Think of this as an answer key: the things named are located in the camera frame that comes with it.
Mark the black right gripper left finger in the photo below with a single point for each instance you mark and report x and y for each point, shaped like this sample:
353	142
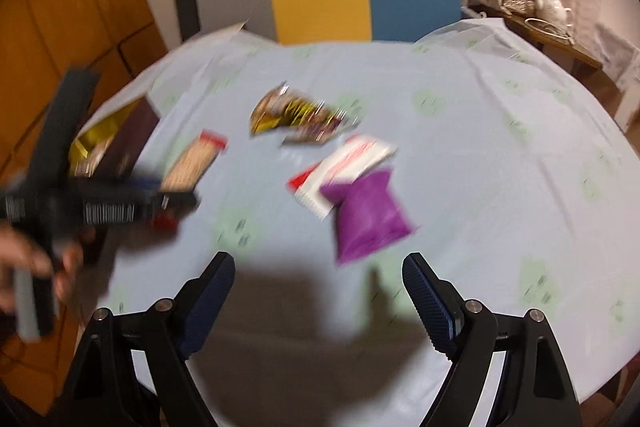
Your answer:
130	369

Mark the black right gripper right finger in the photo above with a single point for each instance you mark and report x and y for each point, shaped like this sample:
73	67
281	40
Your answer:
534	387

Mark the red-capped cracker pack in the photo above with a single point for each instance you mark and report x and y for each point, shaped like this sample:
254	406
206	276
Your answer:
190	167

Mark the purple snack bag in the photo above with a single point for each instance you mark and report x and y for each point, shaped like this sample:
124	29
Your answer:
368	216

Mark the yellow brown candy bag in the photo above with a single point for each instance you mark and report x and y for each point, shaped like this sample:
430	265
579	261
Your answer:
307	120

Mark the white red snack pack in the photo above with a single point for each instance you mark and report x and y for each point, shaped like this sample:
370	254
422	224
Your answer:
356	156

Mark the person's left hand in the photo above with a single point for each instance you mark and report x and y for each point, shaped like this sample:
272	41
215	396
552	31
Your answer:
19	253

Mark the gold tin box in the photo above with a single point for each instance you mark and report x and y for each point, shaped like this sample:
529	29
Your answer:
109	149

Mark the white green-patterned tablecloth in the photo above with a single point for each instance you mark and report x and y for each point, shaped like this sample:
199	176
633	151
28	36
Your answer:
521	190

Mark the wooden side table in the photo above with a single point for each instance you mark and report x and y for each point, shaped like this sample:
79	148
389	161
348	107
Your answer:
623	105

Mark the white teapot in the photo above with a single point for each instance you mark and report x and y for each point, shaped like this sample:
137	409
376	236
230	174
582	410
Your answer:
554	12

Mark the woven basket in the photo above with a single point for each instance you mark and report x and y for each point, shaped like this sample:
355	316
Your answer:
523	8

